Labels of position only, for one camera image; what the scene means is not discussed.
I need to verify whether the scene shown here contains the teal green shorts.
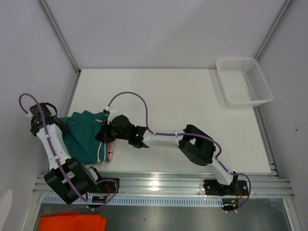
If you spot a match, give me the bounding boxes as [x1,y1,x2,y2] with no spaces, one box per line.
[60,111,108,164]

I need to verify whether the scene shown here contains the white plastic basket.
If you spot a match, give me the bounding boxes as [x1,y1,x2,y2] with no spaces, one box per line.
[216,57,274,108]

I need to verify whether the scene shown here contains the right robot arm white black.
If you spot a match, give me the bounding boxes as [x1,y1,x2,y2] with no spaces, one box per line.
[95,115,238,195]

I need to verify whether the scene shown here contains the aluminium mounting rail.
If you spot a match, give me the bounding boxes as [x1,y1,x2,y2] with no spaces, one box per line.
[32,171,295,198]

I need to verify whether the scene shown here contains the white slotted cable duct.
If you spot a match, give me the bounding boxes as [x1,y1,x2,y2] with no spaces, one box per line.
[42,194,224,207]

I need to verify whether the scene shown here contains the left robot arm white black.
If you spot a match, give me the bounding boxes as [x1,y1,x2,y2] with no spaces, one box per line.
[29,103,104,205]

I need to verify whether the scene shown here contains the pink patterned shorts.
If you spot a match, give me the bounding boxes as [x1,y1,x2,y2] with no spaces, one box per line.
[107,141,116,162]

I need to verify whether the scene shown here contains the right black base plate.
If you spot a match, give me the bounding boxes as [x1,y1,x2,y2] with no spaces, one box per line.
[203,180,249,196]

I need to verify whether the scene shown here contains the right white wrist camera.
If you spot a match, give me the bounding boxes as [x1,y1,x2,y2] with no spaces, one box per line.
[103,106,120,124]

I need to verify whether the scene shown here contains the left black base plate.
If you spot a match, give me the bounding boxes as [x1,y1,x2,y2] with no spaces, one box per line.
[90,178,120,194]

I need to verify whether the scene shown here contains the folded orange shorts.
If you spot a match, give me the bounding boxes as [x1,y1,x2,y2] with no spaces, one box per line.
[38,211,107,231]

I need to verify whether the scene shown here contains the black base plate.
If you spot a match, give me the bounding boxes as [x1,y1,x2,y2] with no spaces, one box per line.
[203,180,249,196]
[90,178,120,194]

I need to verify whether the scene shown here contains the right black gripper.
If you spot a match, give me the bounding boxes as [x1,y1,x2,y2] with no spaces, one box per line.
[96,120,130,144]

